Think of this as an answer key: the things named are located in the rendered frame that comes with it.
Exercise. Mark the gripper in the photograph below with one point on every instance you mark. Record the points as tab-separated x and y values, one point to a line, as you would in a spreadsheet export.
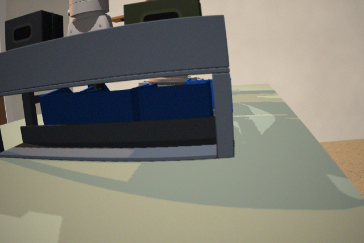
90	23

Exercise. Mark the grey metal shelf frame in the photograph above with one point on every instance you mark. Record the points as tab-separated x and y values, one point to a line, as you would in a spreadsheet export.
147	50

